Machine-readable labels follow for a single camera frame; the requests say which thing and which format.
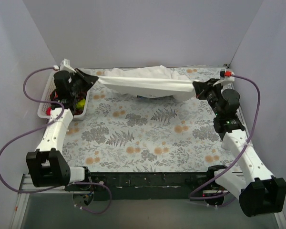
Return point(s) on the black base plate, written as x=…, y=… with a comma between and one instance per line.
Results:
x=149, y=185

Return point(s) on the yellow green toy fruit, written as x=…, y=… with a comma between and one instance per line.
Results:
x=81, y=104

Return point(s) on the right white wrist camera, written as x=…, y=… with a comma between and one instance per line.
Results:
x=226, y=77

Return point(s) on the white t-shirt with flower print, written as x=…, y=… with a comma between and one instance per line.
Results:
x=149, y=82

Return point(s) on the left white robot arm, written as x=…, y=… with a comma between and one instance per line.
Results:
x=47, y=166

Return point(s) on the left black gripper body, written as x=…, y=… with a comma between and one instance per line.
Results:
x=78, y=81

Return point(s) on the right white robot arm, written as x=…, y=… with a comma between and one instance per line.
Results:
x=247, y=178

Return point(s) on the aluminium frame rail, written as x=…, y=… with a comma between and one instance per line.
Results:
x=27, y=185

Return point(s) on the white plastic fruit basket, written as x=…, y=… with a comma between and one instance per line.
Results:
x=50, y=86

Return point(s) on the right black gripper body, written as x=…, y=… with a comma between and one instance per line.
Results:
x=207, y=88

